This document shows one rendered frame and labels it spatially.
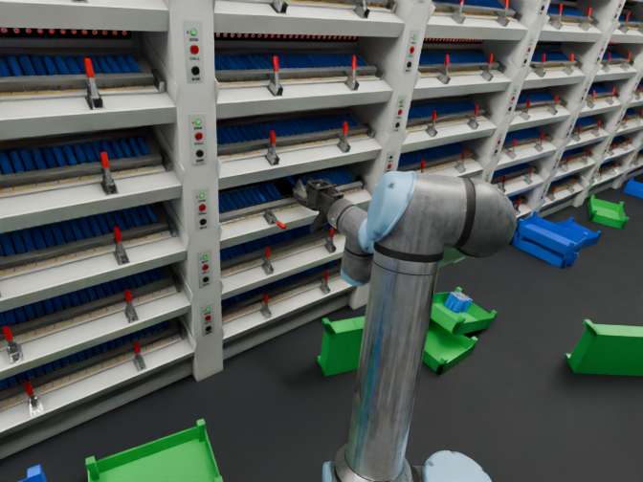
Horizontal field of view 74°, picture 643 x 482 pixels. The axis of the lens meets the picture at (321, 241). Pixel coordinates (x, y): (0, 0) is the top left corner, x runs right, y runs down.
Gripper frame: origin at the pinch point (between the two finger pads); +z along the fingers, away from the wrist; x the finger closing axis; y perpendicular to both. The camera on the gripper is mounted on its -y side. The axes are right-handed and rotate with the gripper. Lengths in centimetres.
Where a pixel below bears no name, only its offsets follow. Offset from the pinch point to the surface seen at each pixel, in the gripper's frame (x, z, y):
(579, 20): -151, -1, 55
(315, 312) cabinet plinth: -11, -6, -55
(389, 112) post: -29.3, -6.6, 24.6
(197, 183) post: 37.0, -6.4, 12.4
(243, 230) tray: 23.3, -6.2, -6.0
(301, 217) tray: 2.7, -7.2, -6.3
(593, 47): -169, -5, 44
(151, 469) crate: 64, -30, -58
